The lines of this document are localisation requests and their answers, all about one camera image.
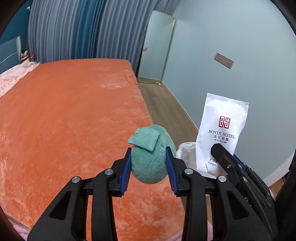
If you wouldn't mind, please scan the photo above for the green cloth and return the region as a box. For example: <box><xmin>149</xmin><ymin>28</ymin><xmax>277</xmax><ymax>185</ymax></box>
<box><xmin>128</xmin><ymin>125</ymin><xmax>176</xmax><ymax>184</ymax></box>

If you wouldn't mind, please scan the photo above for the white hotel nursing kit packet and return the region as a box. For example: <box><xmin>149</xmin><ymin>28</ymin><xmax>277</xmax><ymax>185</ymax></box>
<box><xmin>196</xmin><ymin>93</ymin><xmax>249</xmax><ymax>177</ymax></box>

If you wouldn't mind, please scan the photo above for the white lined trash bin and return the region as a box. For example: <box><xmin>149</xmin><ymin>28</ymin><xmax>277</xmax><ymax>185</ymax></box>
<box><xmin>176</xmin><ymin>142</ymin><xmax>216</xmax><ymax>179</ymax></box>

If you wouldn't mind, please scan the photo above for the orange bed blanket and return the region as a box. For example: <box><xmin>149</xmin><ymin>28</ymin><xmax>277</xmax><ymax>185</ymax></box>
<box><xmin>0</xmin><ymin>58</ymin><xmax>188</xmax><ymax>241</ymax></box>

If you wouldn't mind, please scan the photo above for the leaning floor mirror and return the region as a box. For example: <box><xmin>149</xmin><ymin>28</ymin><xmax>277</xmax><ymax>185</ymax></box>
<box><xmin>137</xmin><ymin>10</ymin><xmax>175</xmax><ymax>85</ymax></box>

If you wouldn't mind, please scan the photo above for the pink bed sheet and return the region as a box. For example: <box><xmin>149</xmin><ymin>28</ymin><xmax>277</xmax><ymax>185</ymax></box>
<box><xmin>0</xmin><ymin>62</ymin><xmax>40</xmax><ymax>97</ymax></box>

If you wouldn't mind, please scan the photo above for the plush toy by headboard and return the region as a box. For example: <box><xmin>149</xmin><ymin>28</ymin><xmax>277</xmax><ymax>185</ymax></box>
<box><xmin>20</xmin><ymin>50</ymin><xmax>34</xmax><ymax>63</ymax></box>

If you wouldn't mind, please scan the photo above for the grey blue curtain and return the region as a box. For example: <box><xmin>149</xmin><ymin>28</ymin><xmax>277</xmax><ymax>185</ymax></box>
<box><xmin>28</xmin><ymin>0</ymin><xmax>178</xmax><ymax>71</ymax></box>

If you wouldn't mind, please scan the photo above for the blue padded headboard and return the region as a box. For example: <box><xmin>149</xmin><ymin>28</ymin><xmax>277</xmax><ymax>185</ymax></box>
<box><xmin>0</xmin><ymin>36</ymin><xmax>21</xmax><ymax>73</ymax></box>

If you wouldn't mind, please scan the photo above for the bronze wall switch plate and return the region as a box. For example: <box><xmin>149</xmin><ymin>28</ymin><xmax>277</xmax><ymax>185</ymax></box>
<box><xmin>214</xmin><ymin>53</ymin><xmax>234</xmax><ymax>69</ymax></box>

